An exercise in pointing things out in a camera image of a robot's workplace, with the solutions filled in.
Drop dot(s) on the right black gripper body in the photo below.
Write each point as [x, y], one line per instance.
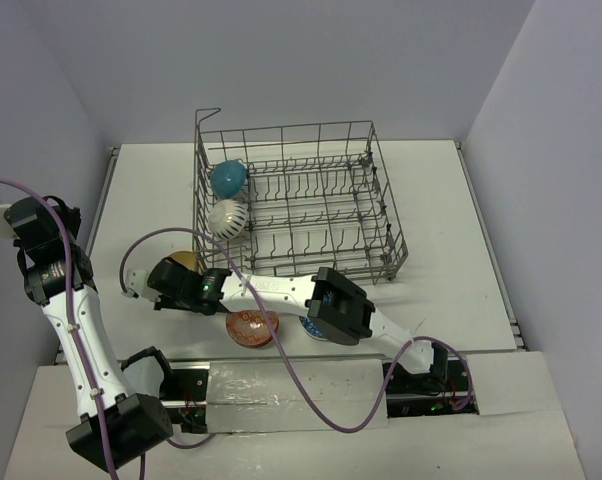
[181, 302]

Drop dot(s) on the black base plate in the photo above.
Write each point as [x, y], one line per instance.
[416, 396]
[183, 393]

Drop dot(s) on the plain blue bowl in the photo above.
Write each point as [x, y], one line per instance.
[228, 178]

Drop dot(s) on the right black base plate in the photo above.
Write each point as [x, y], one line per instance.
[416, 396]

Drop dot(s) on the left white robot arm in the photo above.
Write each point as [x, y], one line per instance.
[121, 415]

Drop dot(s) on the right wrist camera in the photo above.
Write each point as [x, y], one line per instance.
[136, 286]

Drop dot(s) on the red patterned bowl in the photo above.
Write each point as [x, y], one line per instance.
[248, 329]

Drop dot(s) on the blue patterned bowl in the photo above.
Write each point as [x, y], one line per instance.
[311, 329]

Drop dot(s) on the grey wire dish rack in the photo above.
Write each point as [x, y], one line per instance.
[316, 195]

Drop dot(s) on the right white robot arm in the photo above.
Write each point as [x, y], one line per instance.
[338, 307]

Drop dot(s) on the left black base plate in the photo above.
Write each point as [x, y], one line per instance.
[183, 393]

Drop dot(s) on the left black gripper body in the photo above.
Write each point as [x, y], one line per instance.
[19, 220]

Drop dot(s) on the yellow bowl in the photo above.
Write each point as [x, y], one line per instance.
[185, 260]

